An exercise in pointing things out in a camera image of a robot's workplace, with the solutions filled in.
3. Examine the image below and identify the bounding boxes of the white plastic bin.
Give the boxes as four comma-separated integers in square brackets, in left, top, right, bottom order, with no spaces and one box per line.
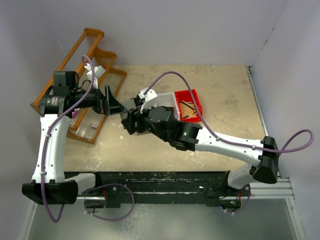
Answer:
[154,92,181,120]

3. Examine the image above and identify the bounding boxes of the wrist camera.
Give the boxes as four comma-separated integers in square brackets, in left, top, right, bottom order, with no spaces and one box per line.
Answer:
[84,63,106,80]
[137,88,158,114]

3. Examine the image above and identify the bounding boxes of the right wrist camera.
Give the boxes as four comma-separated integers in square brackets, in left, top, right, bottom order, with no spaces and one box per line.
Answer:
[137,88,158,114]

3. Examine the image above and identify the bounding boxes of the grey card holder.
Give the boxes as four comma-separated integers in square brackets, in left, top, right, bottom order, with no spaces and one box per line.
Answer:
[122,98,137,113]

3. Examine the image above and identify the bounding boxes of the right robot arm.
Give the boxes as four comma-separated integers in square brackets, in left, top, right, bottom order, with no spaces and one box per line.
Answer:
[120,106,279,196]

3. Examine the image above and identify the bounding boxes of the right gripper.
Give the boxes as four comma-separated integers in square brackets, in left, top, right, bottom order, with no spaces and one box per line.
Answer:
[122,100,171,142]

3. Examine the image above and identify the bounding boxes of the red plastic bin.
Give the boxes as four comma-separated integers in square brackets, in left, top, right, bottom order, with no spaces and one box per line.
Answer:
[174,90,202,123]

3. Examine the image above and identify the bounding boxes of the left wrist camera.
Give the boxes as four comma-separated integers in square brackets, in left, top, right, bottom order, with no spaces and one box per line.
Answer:
[84,63,106,80]

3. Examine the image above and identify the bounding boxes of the gold cards in red bin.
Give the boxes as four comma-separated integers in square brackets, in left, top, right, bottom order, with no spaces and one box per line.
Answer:
[180,101,197,119]

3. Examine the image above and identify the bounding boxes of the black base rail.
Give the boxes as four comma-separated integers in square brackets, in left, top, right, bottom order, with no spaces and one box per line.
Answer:
[81,171,251,209]

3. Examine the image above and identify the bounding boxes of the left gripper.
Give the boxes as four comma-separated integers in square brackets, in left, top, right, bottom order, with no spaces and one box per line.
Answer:
[70,83,127,115]

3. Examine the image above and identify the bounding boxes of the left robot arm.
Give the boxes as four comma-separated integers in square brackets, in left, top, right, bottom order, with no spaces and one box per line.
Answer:
[21,66,126,205]

